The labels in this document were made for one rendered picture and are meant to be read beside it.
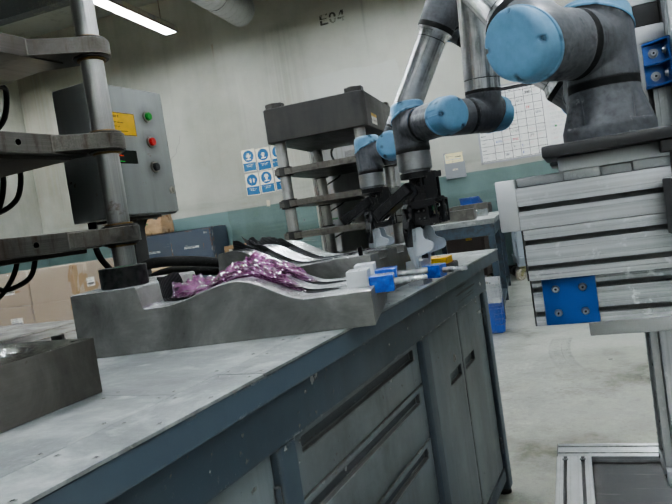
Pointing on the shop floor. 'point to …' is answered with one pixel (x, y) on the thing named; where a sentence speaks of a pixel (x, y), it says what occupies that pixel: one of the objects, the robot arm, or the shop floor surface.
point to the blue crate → (497, 317)
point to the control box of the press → (143, 102)
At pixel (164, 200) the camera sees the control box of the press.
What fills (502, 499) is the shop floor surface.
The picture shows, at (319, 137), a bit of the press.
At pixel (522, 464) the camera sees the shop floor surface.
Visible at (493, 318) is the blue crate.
